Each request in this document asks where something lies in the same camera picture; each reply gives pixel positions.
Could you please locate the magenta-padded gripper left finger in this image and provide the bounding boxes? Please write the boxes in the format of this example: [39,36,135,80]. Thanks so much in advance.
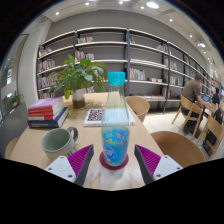
[44,144,95,188]

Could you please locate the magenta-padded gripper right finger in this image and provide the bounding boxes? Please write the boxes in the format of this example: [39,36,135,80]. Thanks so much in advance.
[133,144,184,186]

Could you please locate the clear bottle with turquoise cap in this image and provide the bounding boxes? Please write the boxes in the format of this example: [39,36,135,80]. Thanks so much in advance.
[100,71,131,168]

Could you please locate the grey patterned ceramic mug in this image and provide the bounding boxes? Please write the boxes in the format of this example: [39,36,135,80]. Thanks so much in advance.
[40,126,80,163]

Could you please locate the flat round red coaster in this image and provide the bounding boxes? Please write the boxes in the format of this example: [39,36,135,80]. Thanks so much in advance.
[98,151,130,171]

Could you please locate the thick dark blue book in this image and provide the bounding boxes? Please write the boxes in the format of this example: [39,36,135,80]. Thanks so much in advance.
[27,107,70,130]

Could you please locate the black backpack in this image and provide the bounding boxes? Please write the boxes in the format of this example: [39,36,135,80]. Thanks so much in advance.
[203,108,224,156]

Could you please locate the red book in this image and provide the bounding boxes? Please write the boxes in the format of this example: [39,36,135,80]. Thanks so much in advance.
[27,104,65,122]

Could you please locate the white book with patterned cover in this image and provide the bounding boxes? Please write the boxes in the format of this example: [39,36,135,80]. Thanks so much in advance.
[83,107,137,128]

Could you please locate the slim wooden chair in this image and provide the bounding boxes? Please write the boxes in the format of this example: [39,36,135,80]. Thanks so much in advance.
[171,94,204,141]
[196,114,224,158]

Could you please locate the pink-covered book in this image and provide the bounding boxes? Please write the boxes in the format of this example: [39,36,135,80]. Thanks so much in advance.
[27,96,65,111]

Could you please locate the person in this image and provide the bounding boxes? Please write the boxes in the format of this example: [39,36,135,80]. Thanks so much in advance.
[211,87,222,106]
[181,74,211,134]

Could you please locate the open laptop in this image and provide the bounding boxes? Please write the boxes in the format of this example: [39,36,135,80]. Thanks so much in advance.
[200,93,212,103]

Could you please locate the small green plant behind glass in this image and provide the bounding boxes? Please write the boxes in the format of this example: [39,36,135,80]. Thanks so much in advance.
[8,90,25,108]

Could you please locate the green potted plant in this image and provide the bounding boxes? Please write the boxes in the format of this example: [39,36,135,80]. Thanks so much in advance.
[49,54,109,109]

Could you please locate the grey shelf unit with books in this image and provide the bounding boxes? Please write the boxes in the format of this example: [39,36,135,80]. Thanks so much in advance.
[35,26,221,114]

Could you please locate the round ceiling lights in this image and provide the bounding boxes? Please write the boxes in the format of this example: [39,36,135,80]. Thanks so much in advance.
[54,0,208,48]

